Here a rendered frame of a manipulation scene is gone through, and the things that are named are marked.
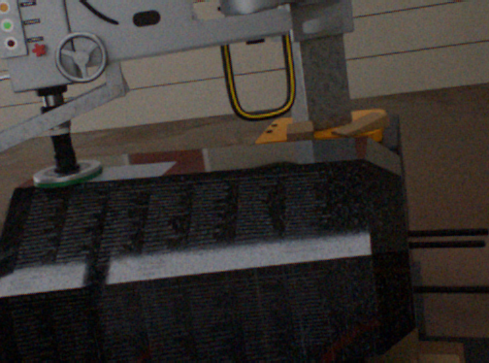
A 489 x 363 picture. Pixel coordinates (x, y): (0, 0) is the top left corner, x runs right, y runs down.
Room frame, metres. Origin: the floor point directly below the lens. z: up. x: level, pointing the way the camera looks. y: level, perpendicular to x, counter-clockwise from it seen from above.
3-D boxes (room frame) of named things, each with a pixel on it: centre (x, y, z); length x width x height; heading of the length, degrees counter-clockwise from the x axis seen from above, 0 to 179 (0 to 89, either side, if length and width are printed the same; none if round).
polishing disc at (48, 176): (1.92, 0.37, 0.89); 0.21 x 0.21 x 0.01
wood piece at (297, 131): (2.32, -0.46, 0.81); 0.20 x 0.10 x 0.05; 167
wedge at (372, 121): (2.32, -0.69, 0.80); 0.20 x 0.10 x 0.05; 109
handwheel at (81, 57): (1.81, 0.25, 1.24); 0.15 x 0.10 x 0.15; 94
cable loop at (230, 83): (1.97, -0.29, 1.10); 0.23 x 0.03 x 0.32; 94
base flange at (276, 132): (2.54, -0.60, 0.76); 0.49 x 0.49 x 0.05; 69
